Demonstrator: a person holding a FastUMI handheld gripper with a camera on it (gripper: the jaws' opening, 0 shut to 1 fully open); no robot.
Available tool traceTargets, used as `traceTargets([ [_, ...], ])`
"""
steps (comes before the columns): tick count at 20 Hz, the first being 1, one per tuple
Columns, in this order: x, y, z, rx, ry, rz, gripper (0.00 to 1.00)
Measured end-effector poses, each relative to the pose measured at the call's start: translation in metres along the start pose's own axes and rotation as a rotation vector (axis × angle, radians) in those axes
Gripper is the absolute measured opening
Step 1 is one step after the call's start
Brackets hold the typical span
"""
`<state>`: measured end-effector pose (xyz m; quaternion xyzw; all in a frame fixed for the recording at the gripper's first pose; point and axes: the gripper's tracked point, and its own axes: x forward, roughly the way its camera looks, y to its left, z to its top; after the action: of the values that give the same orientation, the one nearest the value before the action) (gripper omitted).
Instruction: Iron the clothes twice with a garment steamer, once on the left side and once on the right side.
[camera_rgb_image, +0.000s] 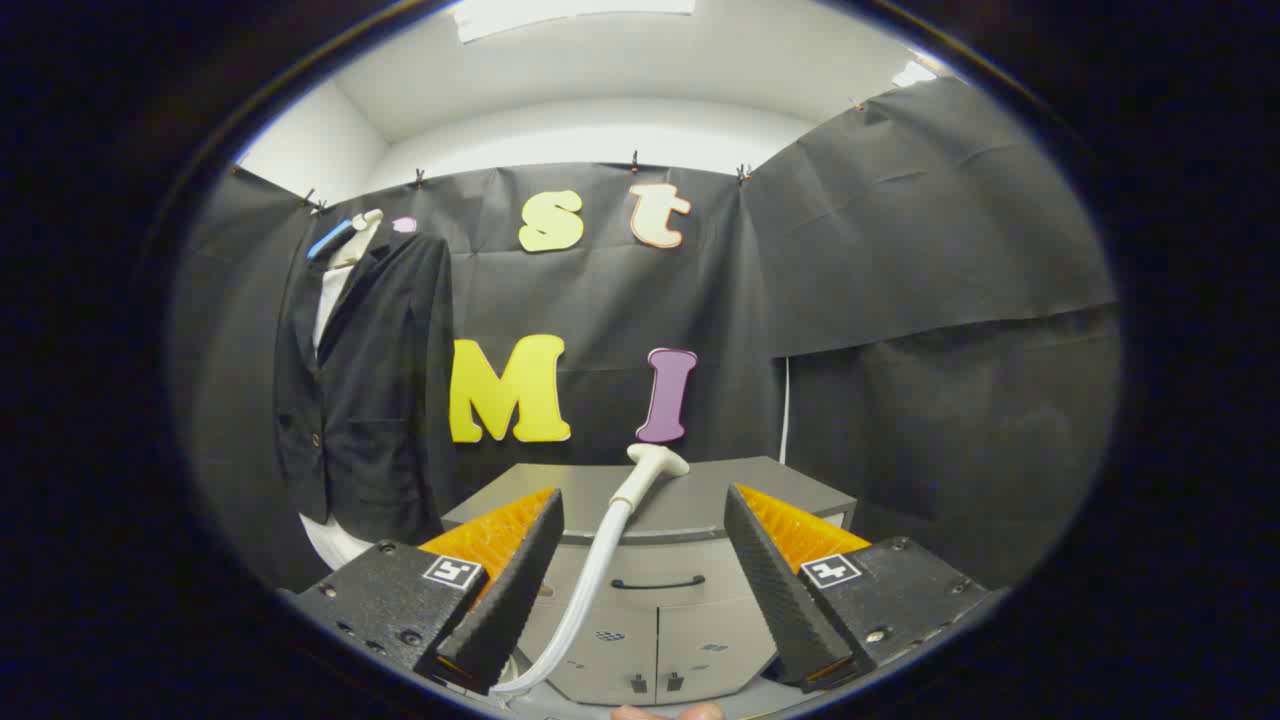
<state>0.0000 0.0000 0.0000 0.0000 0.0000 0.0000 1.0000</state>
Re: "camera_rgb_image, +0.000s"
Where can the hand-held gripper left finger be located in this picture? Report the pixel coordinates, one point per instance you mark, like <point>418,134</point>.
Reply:
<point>510,590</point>

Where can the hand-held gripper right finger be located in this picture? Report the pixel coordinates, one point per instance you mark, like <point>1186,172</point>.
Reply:
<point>775,590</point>

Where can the white garment steamer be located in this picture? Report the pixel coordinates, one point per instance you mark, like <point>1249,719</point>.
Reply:
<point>600,560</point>

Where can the black suit jacket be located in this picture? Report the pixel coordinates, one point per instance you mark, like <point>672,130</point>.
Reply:
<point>380,400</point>

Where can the grey cabinet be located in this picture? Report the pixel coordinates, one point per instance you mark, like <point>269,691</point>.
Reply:
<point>690,505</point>

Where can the black backdrop cloth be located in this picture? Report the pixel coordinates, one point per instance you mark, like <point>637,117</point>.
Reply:
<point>620,300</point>

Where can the ceiling light panel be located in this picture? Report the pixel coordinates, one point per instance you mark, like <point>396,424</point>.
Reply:
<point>914,73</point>

